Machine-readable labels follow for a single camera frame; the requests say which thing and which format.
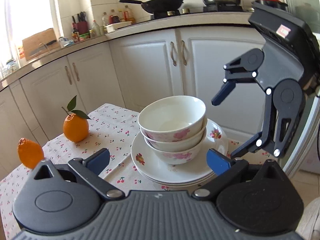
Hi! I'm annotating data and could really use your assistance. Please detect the cooking oil bottle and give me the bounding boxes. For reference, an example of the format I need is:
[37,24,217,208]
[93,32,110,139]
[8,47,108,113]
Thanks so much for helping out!
[122,5,135,23]

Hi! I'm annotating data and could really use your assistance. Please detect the wooden cutting board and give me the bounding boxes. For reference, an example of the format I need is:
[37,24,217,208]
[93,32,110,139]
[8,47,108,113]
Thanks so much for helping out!
[22,28,60,61]

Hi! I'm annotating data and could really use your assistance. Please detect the red lid pot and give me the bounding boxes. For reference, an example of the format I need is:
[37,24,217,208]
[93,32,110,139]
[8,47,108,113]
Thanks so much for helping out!
[256,0,289,12]

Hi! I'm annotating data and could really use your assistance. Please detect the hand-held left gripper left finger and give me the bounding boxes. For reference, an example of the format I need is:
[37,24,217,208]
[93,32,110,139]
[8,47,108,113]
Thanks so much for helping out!
[25,148,125,202]

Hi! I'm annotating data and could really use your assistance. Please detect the gas stove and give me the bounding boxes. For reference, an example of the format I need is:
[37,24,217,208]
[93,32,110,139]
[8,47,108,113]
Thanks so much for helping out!
[150,4,254,20]

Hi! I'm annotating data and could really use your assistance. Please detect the white pink flower bowl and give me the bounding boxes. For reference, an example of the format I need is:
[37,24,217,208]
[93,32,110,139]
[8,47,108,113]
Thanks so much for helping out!
[145,130,207,165]
[138,95,208,142]

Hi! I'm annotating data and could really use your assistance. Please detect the clear glass bottle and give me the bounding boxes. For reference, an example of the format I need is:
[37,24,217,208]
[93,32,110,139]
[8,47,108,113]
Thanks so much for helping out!
[91,20,100,38]

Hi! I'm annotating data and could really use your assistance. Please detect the stained white fruit print plate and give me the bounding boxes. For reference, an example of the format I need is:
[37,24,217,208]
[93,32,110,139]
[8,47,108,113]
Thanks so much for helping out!
[136,170,217,187]

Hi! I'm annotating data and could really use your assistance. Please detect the cherry print tablecloth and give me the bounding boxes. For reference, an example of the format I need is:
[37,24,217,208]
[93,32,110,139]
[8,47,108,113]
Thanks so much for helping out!
[0,103,275,233]

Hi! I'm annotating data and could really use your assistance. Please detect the black wok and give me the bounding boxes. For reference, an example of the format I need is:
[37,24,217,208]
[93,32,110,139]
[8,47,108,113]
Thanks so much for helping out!
[119,0,185,15]

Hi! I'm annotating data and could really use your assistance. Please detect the white flower print plate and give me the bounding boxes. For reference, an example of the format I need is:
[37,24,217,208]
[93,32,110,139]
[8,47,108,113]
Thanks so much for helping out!
[131,119,229,180]

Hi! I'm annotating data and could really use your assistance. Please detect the kitchen countertop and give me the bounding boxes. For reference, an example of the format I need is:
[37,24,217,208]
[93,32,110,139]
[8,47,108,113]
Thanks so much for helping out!
[0,11,258,90]

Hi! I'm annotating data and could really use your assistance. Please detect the orange citrus fruit with leaves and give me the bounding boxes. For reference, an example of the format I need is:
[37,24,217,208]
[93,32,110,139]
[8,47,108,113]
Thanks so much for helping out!
[61,95,91,143]

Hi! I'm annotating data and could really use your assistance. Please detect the dark sauce bottle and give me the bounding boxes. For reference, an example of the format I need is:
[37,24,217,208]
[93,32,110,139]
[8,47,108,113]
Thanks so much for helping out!
[71,24,80,42]

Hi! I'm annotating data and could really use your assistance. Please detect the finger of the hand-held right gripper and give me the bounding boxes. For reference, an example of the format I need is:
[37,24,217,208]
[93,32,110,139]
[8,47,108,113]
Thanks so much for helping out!
[230,90,302,159]
[211,55,258,106]

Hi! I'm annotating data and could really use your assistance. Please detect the white plastic tray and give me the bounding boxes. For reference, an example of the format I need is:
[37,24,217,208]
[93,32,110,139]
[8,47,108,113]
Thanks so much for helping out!
[104,21,133,33]

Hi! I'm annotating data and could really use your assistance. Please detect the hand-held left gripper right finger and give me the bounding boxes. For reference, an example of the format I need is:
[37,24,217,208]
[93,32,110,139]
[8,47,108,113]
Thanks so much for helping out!
[192,149,293,202]

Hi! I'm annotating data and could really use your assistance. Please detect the white ceramic bowl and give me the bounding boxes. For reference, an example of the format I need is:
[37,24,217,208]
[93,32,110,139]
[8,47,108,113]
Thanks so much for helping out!
[140,124,208,152]

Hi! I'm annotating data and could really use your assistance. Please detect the red knife block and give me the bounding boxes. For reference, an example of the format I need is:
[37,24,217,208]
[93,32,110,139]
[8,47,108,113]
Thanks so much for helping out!
[72,12,88,34]

